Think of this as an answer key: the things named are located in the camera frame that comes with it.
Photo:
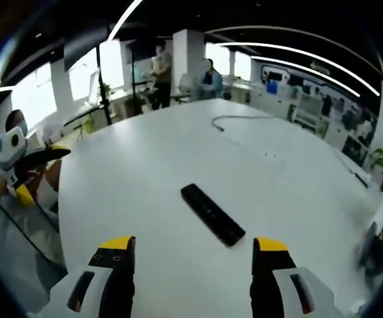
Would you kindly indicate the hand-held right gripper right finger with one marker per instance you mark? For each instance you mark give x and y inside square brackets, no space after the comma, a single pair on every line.
[271,285]

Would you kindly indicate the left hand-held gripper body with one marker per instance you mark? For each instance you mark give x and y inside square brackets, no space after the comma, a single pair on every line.
[11,152]

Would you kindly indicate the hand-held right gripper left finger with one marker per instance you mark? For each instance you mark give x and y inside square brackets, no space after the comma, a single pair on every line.
[112,285]

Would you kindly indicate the black remote control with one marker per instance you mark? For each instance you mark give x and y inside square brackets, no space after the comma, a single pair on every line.
[211,213]

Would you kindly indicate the person's head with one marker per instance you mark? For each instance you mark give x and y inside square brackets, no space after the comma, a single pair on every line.
[14,119]

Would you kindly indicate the grey mesh office chair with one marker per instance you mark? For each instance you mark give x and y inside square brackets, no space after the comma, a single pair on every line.
[12,265]

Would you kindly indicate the black tripod stand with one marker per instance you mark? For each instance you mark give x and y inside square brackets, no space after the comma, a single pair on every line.
[104,99]

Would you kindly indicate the dark hanging monitor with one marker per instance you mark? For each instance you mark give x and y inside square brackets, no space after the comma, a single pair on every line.
[79,53]

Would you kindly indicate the white office chair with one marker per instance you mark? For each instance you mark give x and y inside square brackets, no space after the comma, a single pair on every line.
[187,85]

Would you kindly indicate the curved ceiling light strip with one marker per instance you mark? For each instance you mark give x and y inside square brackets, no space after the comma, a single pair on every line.
[307,70]
[125,18]
[297,53]

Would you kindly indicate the blue box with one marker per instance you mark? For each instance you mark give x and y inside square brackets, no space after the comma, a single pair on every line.
[271,87]

